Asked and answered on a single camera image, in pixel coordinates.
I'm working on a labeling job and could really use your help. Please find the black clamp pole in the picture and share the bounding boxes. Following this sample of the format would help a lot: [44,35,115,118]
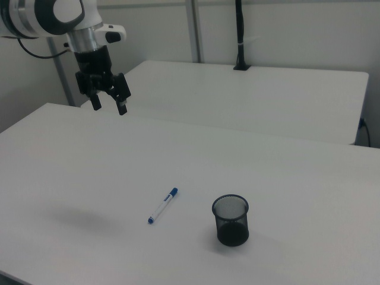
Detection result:
[233,0,251,71]

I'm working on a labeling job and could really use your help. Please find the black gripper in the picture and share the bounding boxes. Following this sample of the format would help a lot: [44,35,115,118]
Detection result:
[73,45,132,116]

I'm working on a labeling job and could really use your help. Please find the blue and white marker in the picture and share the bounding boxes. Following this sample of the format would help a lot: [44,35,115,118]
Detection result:
[147,186,179,224]

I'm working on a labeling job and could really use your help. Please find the black mesh pen cup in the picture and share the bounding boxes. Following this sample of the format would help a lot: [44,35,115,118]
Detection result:
[211,194,250,248]

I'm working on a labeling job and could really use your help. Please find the grey wall profile post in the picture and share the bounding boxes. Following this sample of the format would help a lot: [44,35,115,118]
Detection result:
[46,37,75,107]
[185,0,205,64]

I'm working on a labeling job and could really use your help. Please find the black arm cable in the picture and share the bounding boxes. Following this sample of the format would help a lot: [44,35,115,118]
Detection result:
[17,37,72,59]

